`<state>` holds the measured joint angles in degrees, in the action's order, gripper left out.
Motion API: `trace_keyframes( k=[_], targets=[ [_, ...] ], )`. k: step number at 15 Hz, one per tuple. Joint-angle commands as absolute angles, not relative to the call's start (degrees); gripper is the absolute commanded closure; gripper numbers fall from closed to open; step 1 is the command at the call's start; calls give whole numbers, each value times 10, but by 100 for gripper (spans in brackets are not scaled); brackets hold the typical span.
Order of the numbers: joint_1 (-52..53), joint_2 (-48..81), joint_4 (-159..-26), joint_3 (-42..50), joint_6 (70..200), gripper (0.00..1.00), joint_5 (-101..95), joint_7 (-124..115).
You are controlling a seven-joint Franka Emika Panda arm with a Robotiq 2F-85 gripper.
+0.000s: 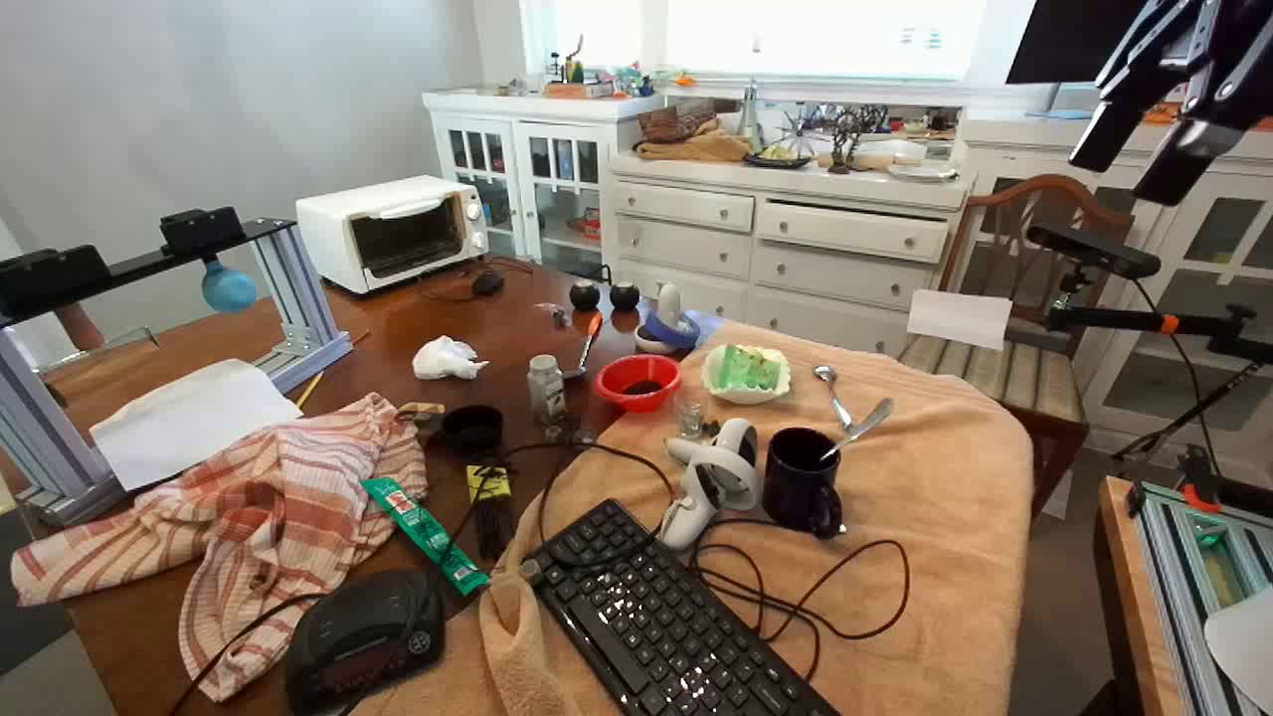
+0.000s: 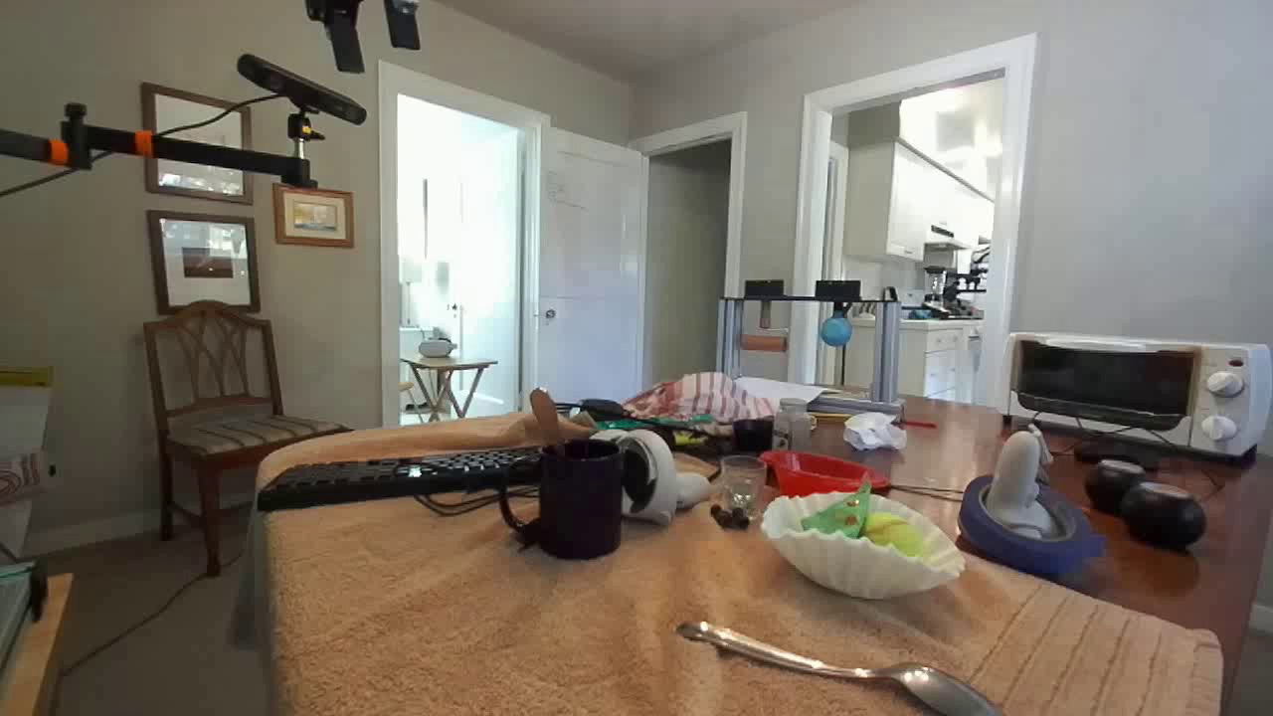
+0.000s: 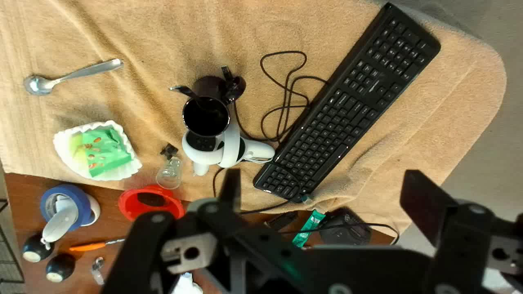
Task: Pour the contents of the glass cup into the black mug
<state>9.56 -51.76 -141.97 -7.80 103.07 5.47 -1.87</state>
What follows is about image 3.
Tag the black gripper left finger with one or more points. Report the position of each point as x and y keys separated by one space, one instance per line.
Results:
x=230 y=190

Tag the blue tape roll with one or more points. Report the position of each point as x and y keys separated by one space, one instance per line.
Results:
x=78 y=197

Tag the long green packet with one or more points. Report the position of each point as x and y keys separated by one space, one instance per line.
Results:
x=307 y=230

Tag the orange and grey pen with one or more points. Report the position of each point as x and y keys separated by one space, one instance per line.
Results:
x=87 y=248

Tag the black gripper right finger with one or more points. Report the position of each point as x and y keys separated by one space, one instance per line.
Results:
x=425 y=202

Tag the silver metal spoon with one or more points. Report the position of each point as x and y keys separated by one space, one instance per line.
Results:
x=38 y=84

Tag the black mug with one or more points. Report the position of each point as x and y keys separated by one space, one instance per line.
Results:
x=206 y=117

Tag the white computer mouse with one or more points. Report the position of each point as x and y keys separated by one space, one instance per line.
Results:
x=230 y=148

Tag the black computer keyboard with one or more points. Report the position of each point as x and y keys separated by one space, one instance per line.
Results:
x=348 y=109

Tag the white fluted paper plate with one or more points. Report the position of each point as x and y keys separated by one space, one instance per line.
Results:
x=67 y=148

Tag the red plastic bowl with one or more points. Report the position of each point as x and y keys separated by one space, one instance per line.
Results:
x=127 y=205

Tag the beige terry towel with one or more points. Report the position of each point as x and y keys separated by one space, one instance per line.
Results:
x=163 y=43

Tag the green snack packet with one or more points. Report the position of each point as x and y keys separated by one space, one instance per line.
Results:
x=103 y=153

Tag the crumpled white tissue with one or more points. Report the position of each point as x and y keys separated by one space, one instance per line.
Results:
x=188 y=285

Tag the small silver metal clip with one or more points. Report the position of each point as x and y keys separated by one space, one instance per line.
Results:
x=98 y=270

